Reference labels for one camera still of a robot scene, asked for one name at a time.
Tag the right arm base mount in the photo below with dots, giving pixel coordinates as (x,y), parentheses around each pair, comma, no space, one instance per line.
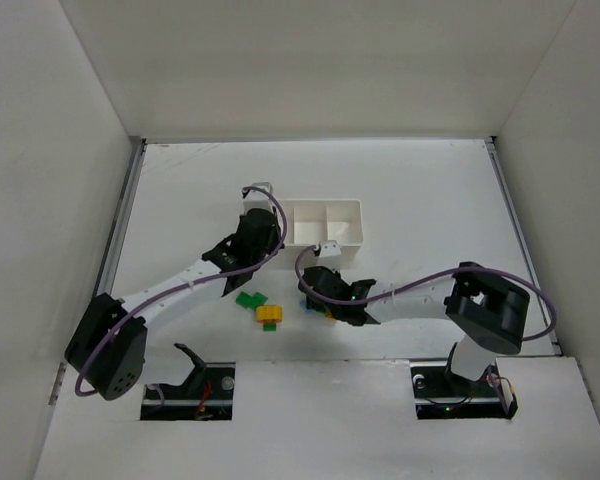
(441,395)

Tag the green curved lego brick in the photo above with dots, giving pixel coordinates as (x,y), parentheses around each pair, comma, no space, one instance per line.
(253,301)
(244,300)

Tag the yellow rounded lego brick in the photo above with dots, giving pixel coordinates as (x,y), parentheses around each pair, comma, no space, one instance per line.
(269,314)

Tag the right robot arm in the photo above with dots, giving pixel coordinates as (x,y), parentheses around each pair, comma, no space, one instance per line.
(490,310)

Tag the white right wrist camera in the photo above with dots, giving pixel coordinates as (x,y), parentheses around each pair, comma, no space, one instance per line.
(328,249)

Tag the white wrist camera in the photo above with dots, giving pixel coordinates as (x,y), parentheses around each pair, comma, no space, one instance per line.
(257,196)
(328,249)

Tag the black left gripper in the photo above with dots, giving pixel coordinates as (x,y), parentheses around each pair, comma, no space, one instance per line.
(260,220)

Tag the white three-compartment tray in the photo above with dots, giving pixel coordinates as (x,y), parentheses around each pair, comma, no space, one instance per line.
(311,221)

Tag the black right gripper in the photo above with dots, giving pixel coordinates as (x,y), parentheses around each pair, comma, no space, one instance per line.
(315,288)

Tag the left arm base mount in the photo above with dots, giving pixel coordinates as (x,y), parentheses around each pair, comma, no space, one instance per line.
(205,394)

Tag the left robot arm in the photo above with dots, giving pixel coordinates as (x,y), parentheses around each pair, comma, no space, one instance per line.
(110,349)

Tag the right aluminium rail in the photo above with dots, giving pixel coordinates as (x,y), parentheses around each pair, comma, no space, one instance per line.
(490,143)

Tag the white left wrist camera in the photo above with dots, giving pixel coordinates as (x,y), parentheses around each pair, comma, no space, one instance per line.
(257,196)

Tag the aluminium rail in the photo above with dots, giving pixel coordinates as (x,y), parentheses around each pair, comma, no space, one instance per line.
(138,145)
(490,143)

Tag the left aluminium rail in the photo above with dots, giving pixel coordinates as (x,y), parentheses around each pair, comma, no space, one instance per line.
(138,145)

